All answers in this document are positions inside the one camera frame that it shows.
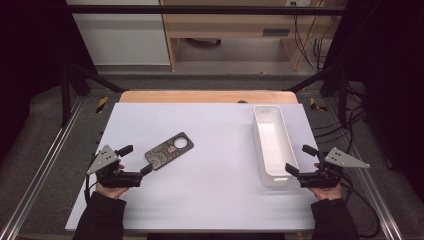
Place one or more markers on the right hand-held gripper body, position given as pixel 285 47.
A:
pixel 320 180

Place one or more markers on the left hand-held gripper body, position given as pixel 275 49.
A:
pixel 113 180

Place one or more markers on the grey cartoon door hanger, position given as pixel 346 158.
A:
pixel 160 156

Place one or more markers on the white plastic bin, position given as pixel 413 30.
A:
pixel 273 140

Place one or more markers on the person's left hand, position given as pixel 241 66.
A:
pixel 111 192

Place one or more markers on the person's right hand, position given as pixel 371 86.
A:
pixel 328 193

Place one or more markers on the black metal stand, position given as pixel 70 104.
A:
pixel 70 86
pixel 336 83

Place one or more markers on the wooden table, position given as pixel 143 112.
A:
pixel 200 96

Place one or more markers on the white cabinet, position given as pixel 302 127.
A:
pixel 123 36

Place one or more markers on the black curtain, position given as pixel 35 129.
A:
pixel 30 60
pixel 393 66

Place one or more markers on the wooden desk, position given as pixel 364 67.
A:
pixel 233 23

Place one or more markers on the aluminium rail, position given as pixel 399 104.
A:
pixel 376 200
pixel 40 166

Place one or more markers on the black horizontal frame bar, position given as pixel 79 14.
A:
pixel 200 10

